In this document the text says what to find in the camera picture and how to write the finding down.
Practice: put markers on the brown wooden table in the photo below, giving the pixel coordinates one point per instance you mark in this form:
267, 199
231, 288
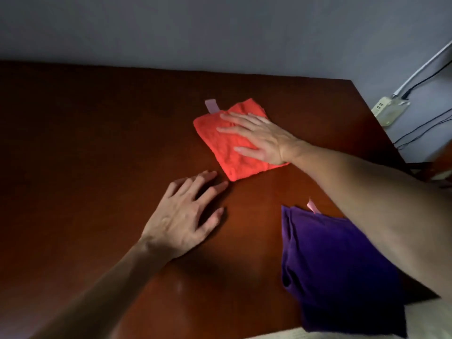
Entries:
106, 137

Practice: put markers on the purple cloth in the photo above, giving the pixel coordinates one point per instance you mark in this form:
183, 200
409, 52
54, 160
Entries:
335, 271

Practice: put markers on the brown wooden stool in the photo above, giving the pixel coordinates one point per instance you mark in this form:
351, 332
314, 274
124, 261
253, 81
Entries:
439, 169

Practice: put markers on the red cloth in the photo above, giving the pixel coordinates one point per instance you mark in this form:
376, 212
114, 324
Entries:
229, 151

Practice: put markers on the white wall conduit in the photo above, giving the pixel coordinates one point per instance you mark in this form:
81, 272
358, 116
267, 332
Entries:
422, 68

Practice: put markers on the person's right hand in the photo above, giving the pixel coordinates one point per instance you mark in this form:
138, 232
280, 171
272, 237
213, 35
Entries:
268, 137

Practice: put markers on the person's left hand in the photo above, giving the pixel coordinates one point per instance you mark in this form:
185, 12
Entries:
176, 222

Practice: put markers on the person's left forearm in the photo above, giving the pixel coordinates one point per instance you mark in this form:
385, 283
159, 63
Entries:
99, 296

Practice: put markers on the person's right forearm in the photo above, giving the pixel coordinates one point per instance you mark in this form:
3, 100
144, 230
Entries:
385, 215

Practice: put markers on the cream wall junction box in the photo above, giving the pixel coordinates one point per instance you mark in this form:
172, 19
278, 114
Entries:
390, 108

